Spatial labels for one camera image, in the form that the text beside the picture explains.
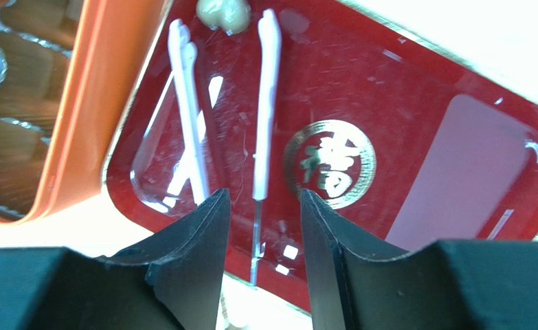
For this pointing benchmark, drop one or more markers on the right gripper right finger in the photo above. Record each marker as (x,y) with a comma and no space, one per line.
(359,281)

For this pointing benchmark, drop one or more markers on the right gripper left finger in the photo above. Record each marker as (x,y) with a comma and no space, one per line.
(170,280)

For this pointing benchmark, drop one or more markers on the red lacquer tray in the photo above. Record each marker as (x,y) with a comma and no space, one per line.
(395,137)

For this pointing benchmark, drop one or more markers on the pink handled metal tongs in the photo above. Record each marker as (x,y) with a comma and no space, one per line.
(183,54)

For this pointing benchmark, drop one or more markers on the orange chocolate box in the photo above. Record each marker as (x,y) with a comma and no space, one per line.
(67,69)

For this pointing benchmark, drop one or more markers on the pale heart chocolate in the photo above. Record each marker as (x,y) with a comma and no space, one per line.
(231,16)

